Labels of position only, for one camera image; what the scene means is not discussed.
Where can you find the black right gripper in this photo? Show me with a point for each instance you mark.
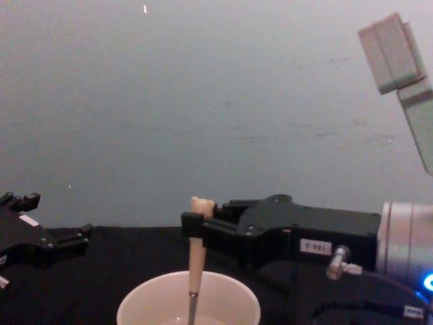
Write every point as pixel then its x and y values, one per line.
pixel 304 223

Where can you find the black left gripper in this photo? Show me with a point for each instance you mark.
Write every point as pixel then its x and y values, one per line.
pixel 20 240

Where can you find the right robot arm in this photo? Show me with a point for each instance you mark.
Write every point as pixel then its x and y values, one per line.
pixel 406 237

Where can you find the black table cloth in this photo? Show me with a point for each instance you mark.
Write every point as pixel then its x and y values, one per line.
pixel 101 274

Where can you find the white paper cup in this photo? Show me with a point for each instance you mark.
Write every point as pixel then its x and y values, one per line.
pixel 152 298

